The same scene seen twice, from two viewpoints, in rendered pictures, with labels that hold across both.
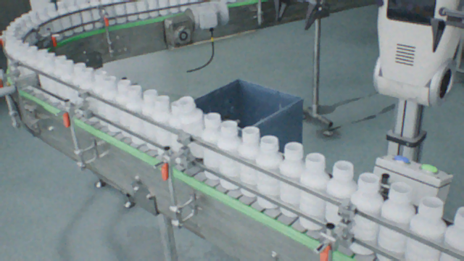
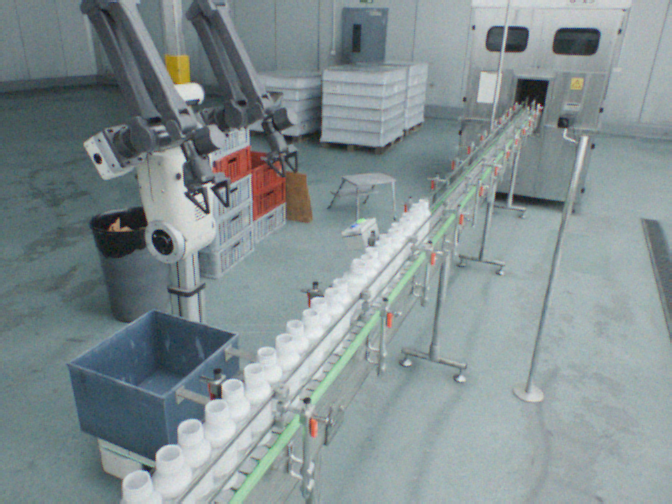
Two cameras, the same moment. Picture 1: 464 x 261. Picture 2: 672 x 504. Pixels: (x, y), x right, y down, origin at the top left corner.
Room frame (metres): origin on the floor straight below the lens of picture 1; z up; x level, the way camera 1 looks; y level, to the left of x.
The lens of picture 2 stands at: (1.57, 1.25, 1.77)
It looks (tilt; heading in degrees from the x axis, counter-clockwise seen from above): 23 degrees down; 249
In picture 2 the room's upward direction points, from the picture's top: 2 degrees clockwise
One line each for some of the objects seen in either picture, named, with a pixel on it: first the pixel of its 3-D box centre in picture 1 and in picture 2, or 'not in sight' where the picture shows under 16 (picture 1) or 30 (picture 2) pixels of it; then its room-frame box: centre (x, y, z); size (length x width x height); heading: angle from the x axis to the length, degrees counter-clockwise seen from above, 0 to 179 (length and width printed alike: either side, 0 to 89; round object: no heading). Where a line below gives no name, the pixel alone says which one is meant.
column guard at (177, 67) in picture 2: not in sight; (179, 84); (0.71, -10.31, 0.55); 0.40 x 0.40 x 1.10; 46
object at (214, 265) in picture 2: not in sight; (214, 247); (1.11, -2.67, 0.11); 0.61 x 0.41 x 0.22; 51
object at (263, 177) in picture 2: not in sight; (250, 171); (0.69, -3.25, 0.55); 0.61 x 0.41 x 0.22; 49
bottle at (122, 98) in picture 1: (128, 108); (294, 356); (1.30, 0.30, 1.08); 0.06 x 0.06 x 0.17
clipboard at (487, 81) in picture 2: not in sight; (489, 87); (-1.89, -3.55, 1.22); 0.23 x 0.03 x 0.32; 136
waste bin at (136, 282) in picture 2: not in sight; (136, 265); (1.68, -2.02, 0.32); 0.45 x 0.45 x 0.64
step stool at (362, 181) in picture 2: not in sight; (361, 194); (-0.45, -3.40, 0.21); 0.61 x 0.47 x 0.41; 99
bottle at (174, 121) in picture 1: (182, 132); (339, 309); (1.13, 0.13, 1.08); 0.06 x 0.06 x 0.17
